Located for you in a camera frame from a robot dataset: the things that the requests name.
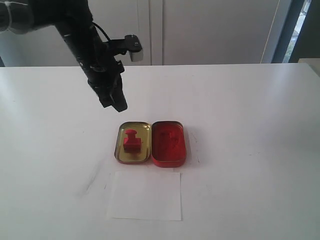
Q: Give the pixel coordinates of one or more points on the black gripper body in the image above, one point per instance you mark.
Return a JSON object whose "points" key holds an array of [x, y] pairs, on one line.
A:
{"points": [[101, 68]]}

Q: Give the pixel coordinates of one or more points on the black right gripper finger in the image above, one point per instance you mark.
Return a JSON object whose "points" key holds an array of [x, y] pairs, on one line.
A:
{"points": [[117, 96]]}

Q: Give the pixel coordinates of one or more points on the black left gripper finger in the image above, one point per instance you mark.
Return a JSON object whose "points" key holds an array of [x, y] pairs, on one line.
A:
{"points": [[104, 97]]}

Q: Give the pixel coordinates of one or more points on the red stamp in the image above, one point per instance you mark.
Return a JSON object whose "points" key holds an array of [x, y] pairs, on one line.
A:
{"points": [[131, 143]]}

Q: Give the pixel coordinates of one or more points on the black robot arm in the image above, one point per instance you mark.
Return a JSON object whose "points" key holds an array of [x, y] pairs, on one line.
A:
{"points": [[74, 22]]}

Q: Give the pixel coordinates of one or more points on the red ink tin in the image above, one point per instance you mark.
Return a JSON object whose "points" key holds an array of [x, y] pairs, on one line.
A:
{"points": [[168, 146]]}

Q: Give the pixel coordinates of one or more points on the gold tin lid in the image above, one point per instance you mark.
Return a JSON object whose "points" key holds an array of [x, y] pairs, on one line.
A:
{"points": [[144, 130]]}

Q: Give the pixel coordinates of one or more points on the white cabinet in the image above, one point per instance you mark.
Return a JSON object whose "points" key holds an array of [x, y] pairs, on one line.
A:
{"points": [[196, 32]]}

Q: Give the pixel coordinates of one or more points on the white paper sheet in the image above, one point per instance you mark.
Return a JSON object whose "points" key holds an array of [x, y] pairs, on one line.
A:
{"points": [[142, 195]]}

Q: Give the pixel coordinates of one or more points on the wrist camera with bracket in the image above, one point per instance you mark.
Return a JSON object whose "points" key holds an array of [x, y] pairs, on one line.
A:
{"points": [[129, 44]]}

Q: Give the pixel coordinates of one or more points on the dark window frame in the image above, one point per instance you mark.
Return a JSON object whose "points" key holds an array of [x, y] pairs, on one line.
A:
{"points": [[300, 34]]}

